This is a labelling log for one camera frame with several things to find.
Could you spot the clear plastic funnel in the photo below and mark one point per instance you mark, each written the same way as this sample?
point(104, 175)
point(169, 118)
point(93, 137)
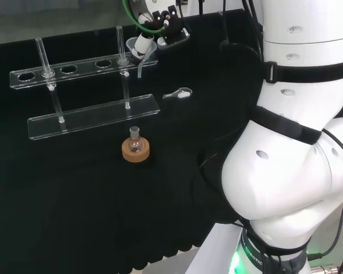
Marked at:
point(139, 71)

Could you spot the round-bottom glass flask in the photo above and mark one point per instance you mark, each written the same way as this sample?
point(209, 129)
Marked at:
point(135, 142)

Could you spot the black cloth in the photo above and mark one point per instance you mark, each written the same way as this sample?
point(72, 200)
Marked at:
point(74, 199)

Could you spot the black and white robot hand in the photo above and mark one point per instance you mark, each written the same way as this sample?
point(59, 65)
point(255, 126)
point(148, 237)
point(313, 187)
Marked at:
point(144, 42)

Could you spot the clear funnel stand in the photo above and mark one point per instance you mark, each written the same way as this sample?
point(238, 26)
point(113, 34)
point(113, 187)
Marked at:
point(103, 114)

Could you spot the grey robot pedestal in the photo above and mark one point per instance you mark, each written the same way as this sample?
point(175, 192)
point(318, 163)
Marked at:
point(214, 251)

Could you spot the glass weighing funnel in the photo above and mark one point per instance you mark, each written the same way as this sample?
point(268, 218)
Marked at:
point(183, 93)

